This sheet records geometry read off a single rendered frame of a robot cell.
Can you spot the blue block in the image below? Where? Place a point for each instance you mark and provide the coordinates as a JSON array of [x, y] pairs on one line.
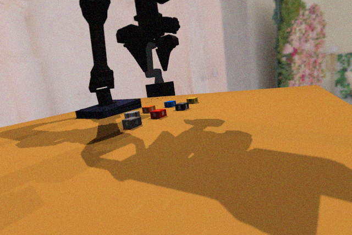
[[169, 103]]

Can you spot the yellow block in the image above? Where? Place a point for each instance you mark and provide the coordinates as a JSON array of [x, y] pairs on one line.
[[192, 100]]

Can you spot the orange block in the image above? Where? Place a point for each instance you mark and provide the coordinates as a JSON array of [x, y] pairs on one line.
[[147, 109]]

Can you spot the red block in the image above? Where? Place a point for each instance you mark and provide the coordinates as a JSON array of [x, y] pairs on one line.
[[158, 113]]

